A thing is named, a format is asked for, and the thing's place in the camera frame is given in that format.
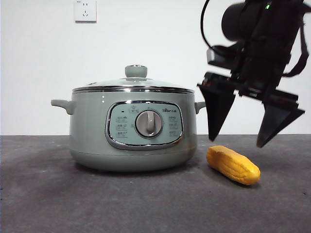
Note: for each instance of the white wall socket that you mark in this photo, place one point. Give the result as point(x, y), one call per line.
point(85, 12)

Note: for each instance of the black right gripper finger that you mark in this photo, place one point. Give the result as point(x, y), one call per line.
point(277, 121)
point(218, 109)

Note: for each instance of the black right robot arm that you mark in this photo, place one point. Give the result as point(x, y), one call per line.
point(274, 21)

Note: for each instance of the pale grey camera box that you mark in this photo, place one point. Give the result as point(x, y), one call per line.
point(209, 55)

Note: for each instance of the yellow corn cob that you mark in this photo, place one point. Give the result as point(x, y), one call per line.
point(233, 165)

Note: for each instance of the glass lid with green knob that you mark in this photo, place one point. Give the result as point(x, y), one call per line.
point(135, 71)

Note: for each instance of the pale green electric pot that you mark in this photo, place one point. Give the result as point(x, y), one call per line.
point(92, 136)

